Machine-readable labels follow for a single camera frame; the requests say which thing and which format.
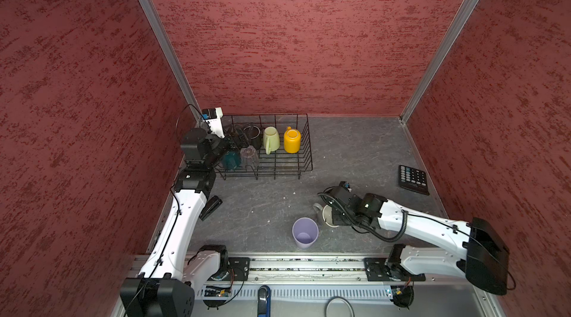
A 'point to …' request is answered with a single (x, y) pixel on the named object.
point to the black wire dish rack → (277, 162)
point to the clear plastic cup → (249, 157)
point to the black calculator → (413, 179)
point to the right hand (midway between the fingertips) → (337, 221)
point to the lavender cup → (305, 232)
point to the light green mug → (271, 139)
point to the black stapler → (212, 205)
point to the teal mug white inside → (231, 161)
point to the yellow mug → (292, 141)
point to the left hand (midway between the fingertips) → (242, 129)
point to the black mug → (253, 134)
